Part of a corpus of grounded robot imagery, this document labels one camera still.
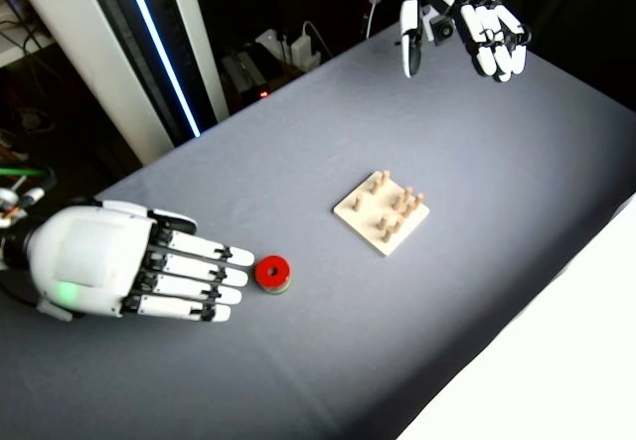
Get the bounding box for red ring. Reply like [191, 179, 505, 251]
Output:
[253, 254, 294, 295]

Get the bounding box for wooden peg board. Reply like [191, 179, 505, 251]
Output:
[332, 169, 431, 258]

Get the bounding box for white column with blue light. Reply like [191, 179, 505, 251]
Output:
[6, 0, 231, 166]

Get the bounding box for black device with red light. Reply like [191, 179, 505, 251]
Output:
[220, 51, 273, 109]

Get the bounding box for grey tablecloth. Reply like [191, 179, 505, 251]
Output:
[0, 21, 636, 440]

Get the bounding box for white power strip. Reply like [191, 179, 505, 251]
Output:
[254, 27, 290, 64]

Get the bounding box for white power adapter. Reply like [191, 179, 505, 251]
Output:
[289, 21, 324, 70]

